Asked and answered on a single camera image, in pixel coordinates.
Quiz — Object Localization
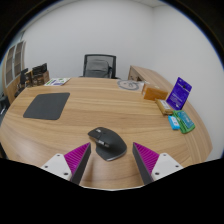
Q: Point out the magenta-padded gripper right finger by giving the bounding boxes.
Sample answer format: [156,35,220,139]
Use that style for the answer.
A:
[132,142,184,186]

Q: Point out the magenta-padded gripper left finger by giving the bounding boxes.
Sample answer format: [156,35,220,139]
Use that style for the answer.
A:
[40,142,92,186]

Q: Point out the dark grey computer mouse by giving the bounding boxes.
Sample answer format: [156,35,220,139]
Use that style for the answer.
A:
[87,126,128,162]

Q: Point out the dark grey mouse pad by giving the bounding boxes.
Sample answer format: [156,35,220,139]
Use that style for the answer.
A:
[22,92,71,121]

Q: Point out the small blue box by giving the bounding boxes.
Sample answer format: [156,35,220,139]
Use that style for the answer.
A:
[167,115,181,131]

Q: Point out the green package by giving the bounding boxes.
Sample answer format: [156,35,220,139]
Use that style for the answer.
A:
[172,109,196,135]

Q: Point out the small tan box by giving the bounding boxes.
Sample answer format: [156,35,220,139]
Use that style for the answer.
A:
[155,98,175,116]

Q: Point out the purple card package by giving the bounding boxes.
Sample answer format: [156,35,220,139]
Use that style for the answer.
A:
[165,77,193,111]

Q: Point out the white colourful printed leaflet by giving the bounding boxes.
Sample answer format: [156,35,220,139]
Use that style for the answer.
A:
[44,77,71,87]

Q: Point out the wooden side desk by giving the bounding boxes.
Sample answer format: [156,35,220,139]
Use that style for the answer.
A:
[127,65,176,94]

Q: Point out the black padded armchair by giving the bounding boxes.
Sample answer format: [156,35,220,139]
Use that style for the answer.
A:
[0,94,11,118]

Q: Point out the stack of dark boxes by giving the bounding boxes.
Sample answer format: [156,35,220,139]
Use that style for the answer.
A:
[31,62,50,87]

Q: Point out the black mesh office chair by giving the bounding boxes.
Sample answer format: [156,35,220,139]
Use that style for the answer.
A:
[79,53,120,80]

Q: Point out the small black chair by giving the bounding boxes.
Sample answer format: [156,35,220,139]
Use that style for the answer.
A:
[14,68,33,98]

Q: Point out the wooden shelf unit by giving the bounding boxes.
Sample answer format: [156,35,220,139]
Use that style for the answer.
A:
[2,40,27,104]

